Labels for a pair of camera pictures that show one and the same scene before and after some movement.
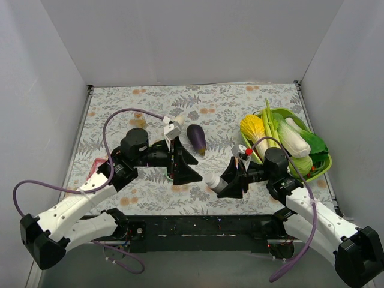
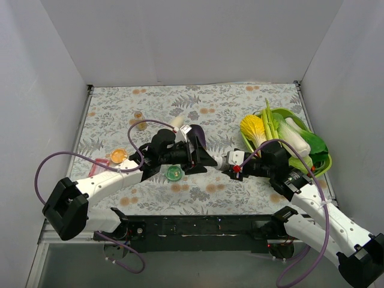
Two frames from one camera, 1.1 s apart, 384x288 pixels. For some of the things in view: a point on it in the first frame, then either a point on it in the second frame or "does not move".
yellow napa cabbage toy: (253, 127) does not move
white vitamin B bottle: (215, 182) -> (221, 162)
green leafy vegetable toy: (318, 152) does not move
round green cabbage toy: (303, 165) does not move
